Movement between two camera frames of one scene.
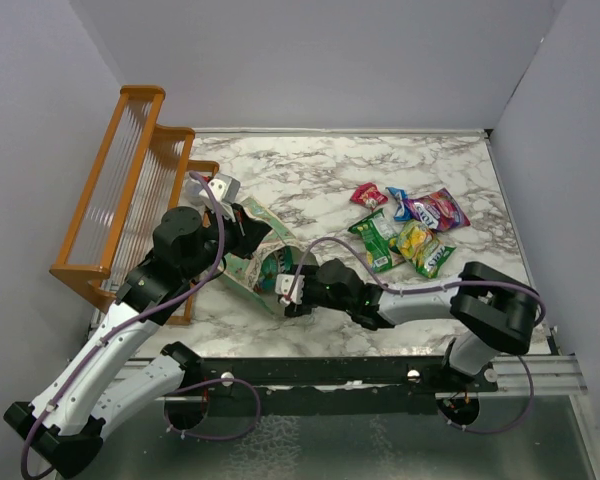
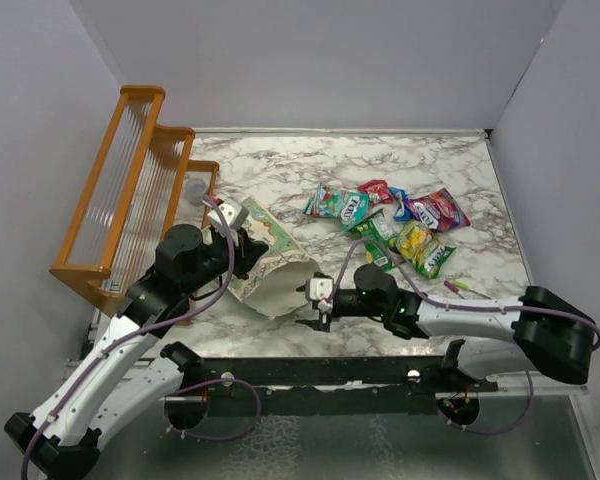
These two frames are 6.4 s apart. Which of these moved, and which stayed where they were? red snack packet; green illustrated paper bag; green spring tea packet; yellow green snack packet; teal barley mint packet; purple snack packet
Moved: teal barley mint packet; red snack packet
Stayed: purple snack packet; yellow green snack packet; green spring tea packet; green illustrated paper bag
